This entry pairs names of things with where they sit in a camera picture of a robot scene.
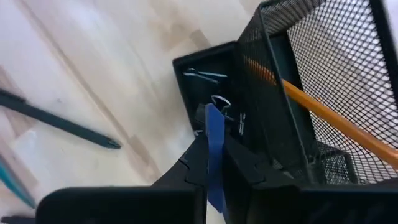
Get purple scissors with teal blades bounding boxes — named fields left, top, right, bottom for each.
left=0, top=154, right=37, bottom=210

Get small blue-violet eraser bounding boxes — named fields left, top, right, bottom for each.
left=204, top=103, right=227, bottom=215

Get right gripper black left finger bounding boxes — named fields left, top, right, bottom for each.
left=35, top=133, right=208, bottom=224

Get black mesh desk organizer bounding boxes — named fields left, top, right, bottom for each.
left=172, top=0, right=398, bottom=189

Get orange pencil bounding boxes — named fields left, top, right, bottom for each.
left=244, top=55, right=398, bottom=170

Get thin black pen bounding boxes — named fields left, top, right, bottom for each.
left=0, top=88, right=122, bottom=150

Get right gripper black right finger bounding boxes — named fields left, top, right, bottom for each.
left=224, top=142, right=398, bottom=224

